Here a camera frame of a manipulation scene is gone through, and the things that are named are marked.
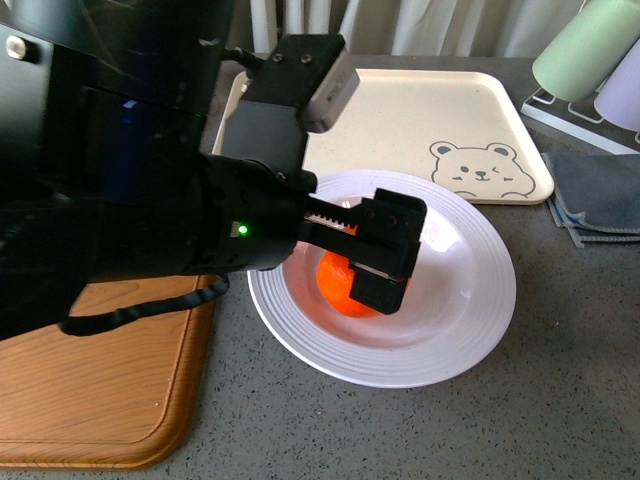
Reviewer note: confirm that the white ridged plate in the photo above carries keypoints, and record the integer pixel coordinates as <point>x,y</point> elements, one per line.
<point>458,306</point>

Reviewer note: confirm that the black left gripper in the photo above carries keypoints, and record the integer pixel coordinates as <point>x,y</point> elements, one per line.
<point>252,221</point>

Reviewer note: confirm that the grey folded cloth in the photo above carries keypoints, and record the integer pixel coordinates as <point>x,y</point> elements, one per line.
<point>595,197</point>

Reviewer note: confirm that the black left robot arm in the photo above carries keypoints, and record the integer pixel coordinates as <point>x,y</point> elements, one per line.
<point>142,161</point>

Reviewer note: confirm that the orange mandarin fruit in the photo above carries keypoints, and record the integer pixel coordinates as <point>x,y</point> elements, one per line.
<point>334,279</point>

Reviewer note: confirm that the wooden cutting board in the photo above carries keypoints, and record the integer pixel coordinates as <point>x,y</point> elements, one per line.
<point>121,400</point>

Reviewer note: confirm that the light green cup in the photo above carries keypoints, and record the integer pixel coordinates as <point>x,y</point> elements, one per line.
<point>588,49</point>

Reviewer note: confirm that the cream bear tray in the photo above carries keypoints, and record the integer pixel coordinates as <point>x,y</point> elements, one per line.
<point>459,130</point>

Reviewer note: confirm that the lilac cup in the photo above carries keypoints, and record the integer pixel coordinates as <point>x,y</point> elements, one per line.
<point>618,100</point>

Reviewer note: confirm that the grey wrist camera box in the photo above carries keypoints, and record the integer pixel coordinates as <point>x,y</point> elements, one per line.
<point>301,88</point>

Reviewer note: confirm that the white cup rack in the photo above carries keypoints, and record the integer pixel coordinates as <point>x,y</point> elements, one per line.
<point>581,121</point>

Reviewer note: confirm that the grey white curtain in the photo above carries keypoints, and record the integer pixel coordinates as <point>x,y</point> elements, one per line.
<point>463,28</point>

